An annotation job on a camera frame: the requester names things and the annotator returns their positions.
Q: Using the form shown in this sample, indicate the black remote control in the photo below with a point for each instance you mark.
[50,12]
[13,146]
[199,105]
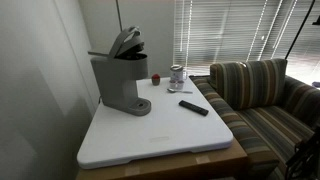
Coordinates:
[193,107]

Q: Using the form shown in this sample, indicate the striped sofa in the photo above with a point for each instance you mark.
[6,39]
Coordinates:
[266,130]

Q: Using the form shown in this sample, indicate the grey pod coffee machine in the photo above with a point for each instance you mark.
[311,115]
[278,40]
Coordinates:
[116,83]

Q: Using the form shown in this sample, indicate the white lidded mug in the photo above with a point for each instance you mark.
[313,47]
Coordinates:
[176,72]

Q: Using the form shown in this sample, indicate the metal spoon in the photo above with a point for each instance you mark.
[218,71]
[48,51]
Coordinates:
[173,90]

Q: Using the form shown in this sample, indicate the black tripod pole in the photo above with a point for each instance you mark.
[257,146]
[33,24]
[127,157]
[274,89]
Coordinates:
[298,30]

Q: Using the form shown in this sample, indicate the black metal stand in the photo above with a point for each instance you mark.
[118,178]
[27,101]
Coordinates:
[305,156]

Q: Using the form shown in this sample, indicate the small white coffee pod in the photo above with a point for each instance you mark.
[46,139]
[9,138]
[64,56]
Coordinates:
[180,85]

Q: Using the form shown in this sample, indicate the striped sofa cushion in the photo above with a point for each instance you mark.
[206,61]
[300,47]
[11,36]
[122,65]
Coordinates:
[250,83]

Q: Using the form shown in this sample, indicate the white table board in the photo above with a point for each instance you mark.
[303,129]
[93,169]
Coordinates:
[186,165]

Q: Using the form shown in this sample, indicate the brown cup with red top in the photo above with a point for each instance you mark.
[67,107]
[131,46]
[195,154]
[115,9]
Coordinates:
[156,80]

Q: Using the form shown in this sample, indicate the brown coffee pod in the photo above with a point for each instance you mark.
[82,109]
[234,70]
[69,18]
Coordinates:
[172,84]

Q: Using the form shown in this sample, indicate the grey coffee machine lid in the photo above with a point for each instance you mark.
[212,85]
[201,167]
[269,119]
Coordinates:
[125,41]

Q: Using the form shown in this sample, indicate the white window blinds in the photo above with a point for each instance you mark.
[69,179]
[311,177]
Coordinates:
[233,33]

